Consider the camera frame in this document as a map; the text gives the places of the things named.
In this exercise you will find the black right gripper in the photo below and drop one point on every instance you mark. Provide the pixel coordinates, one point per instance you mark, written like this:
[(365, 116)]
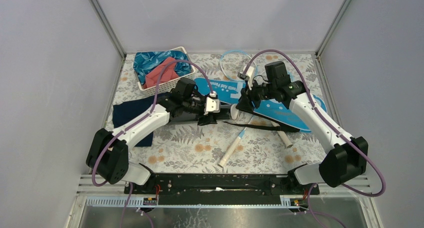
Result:
[(247, 96)]

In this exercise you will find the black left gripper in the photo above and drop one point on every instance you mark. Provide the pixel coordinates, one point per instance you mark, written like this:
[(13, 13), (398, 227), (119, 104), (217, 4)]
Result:
[(203, 121)]

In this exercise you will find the white plastic tube cap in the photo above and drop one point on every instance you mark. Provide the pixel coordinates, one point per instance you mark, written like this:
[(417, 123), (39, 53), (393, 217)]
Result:
[(234, 112)]

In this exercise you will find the black shuttlecock tube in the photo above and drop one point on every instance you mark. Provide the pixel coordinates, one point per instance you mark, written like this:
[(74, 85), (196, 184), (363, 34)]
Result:
[(192, 118)]

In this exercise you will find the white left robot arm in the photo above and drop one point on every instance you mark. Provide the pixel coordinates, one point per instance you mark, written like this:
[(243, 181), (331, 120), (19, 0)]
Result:
[(108, 156)]

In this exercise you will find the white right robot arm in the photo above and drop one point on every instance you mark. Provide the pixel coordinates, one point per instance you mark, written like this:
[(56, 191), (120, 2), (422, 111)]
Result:
[(343, 160)]

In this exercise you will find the blue racket cover bag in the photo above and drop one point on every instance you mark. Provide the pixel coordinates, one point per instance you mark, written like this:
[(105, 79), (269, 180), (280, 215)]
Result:
[(229, 92)]

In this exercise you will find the floral patterned table mat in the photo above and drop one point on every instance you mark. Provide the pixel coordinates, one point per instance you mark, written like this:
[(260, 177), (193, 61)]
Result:
[(188, 148)]

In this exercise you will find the white perforated plastic basket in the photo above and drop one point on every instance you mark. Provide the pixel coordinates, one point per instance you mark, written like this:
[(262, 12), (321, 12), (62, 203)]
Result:
[(184, 70)]

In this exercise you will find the salmon pink towel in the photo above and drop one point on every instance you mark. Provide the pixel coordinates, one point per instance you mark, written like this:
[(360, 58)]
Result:
[(161, 74)]

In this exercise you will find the teal leaf-patterned cloth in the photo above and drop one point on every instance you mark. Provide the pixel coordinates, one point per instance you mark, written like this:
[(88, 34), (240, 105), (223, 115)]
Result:
[(145, 62)]

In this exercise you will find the navy blue cloth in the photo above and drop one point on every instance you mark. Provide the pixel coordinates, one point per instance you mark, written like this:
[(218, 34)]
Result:
[(132, 110)]

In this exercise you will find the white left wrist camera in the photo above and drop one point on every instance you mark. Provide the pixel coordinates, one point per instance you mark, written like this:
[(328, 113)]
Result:
[(212, 105)]

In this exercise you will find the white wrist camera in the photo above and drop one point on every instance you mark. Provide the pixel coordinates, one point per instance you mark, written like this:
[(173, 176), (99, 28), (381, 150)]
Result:
[(247, 74), (212, 105)]

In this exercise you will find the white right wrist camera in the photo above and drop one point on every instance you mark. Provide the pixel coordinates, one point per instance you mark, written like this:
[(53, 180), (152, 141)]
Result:
[(247, 74)]

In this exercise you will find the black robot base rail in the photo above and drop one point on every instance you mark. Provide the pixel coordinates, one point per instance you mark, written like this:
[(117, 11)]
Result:
[(220, 188)]

